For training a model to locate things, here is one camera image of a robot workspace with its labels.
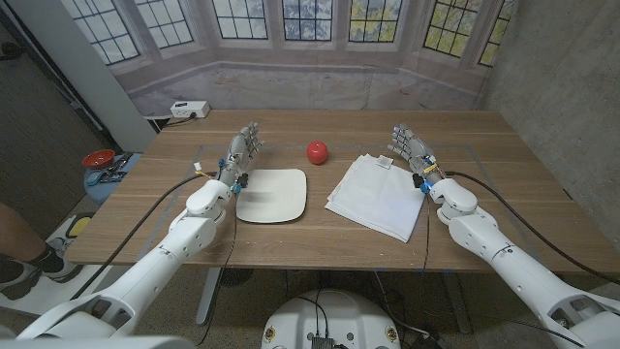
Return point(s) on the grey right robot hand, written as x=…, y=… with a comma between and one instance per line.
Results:
x=416, y=150

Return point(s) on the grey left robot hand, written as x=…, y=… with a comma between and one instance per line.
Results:
x=237, y=157

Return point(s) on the white square plate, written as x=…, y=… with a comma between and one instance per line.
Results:
x=276, y=196

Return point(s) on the white cloth napkin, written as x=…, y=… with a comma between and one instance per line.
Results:
x=378, y=199

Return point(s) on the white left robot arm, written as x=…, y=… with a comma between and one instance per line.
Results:
x=160, y=262

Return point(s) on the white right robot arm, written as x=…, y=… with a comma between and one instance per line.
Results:
x=513, y=266

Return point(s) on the red apple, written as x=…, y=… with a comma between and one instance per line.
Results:
x=317, y=152

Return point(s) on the white power strip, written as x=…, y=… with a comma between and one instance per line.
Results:
x=189, y=109

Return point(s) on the printed window backdrop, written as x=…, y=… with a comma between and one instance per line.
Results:
x=310, y=82

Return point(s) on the blue round stool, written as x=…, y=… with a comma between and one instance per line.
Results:
x=104, y=191

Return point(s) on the red bowl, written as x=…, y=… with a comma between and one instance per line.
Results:
x=98, y=159

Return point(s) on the grey table leg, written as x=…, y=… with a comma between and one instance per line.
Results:
x=208, y=295
x=457, y=303

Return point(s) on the yellow black foot pedal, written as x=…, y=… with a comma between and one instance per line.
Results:
x=80, y=226

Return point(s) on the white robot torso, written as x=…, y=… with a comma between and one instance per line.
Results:
x=334, y=315

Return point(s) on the grey sneaker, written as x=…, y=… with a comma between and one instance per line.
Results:
x=17, y=283
x=60, y=269

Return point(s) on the white floor mat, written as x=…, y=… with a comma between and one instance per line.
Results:
x=53, y=295

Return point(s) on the person's leg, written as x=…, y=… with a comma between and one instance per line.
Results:
x=17, y=232

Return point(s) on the dark perforated wall panel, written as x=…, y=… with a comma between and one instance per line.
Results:
x=39, y=160

